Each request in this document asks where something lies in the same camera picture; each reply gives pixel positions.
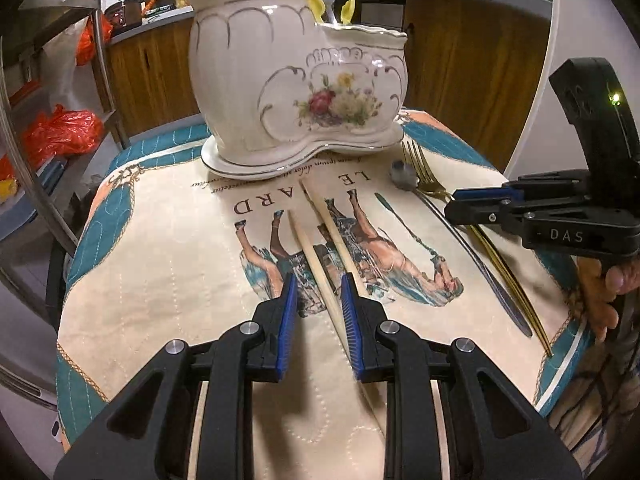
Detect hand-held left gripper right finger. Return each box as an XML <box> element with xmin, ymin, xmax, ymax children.
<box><xmin>341</xmin><ymin>274</ymin><xmax>583</xmax><ymax>480</ymax></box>

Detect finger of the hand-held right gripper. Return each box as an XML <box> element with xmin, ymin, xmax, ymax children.
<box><xmin>452</xmin><ymin>170</ymin><xmax>592</xmax><ymax>204</ymax></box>
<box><xmin>444</xmin><ymin>199</ymin><xmax>532</xmax><ymax>236</ymax></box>

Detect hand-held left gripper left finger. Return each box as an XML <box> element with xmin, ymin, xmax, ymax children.
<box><xmin>52</xmin><ymin>274</ymin><xmax>301</xmax><ymax>480</ymax></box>

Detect gold fork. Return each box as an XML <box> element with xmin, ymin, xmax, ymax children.
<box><xmin>400</xmin><ymin>139</ymin><xmax>555</xmax><ymax>359</ymax></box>

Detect wooden chopstick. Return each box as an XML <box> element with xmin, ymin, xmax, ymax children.
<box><xmin>287</xmin><ymin>210</ymin><xmax>386</xmax><ymax>436</ymax></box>
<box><xmin>299</xmin><ymin>176</ymin><xmax>362</xmax><ymax>292</ymax></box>

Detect silver spoon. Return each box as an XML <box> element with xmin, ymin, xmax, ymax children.
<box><xmin>390</xmin><ymin>160</ymin><xmax>534</xmax><ymax>338</ymax></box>

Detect white floral ceramic utensil holder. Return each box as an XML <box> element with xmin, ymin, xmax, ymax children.
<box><xmin>187</xmin><ymin>0</ymin><xmax>410</xmax><ymax>181</ymax></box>

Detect silver fork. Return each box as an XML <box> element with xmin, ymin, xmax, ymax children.
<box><xmin>312</xmin><ymin>0</ymin><xmax>337</xmax><ymax>25</ymax></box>

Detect person's right hand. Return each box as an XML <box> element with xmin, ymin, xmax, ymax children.
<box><xmin>585</xmin><ymin>257</ymin><xmax>640</xmax><ymax>343</ymax></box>

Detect wooden base cabinets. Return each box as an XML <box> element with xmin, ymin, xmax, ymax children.
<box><xmin>104</xmin><ymin>0</ymin><xmax>552</xmax><ymax>172</ymax></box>

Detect printed quilted cloth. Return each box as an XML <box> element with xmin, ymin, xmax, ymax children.
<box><xmin>54</xmin><ymin>107</ymin><xmax>596</xmax><ymax>480</ymax></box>

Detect blue boards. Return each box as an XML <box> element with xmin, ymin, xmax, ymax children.
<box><xmin>34</xmin><ymin>154</ymin><xmax>69</xmax><ymax>187</ymax></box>

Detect crumpled red plastic bag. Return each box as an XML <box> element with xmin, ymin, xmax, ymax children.
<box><xmin>20</xmin><ymin>104</ymin><xmax>104</xmax><ymax>157</ymax></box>

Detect metal shelf rack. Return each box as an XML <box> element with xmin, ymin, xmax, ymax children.
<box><xmin>0</xmin><ymin>0</ymin><xmax>132</xmax><ymax>401</ymax></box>

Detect dark cooking pot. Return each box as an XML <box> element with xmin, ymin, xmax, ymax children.
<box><xmin>102</xmin><ymin>0</ymin><xmax>147</xmax><ymax>29</ymax></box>

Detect red plastic bag with handles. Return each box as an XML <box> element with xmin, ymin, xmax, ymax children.
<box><xmin>75</xmin><ymin>10</ymin><xmax>114</xmax><ymax>67</ymax></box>

